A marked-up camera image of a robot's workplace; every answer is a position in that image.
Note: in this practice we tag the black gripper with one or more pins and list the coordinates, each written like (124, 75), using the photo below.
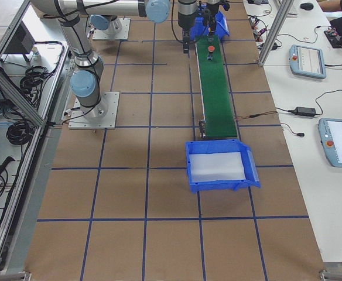
(212, 18)
(185, 17)

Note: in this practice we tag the red push button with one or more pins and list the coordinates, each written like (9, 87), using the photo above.
(211, 50)

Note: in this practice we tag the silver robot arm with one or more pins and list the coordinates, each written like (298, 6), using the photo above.
(68, 15)
(155, 11)

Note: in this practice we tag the green conveyor belt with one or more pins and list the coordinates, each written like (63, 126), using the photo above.
(218, 121)

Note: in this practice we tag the teach pendant far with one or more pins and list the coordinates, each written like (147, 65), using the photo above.
(307, 61)

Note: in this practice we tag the teach pendant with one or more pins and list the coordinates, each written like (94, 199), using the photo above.
(330, 131)
(307, 61)

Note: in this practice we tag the black power adapter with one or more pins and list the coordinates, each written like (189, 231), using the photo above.
(305, 111)

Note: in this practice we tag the white foam pad right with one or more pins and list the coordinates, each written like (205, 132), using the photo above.
(216, 166)

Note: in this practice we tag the blue right bin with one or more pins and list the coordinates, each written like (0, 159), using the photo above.
(223, 146)

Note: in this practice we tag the teach pendant near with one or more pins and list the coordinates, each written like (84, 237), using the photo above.
(330, 131)

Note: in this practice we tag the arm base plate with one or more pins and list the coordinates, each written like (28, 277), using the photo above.
(109, 30)
(103, 115)

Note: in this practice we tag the aluminium frame post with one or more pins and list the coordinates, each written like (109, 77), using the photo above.
(274, 31)

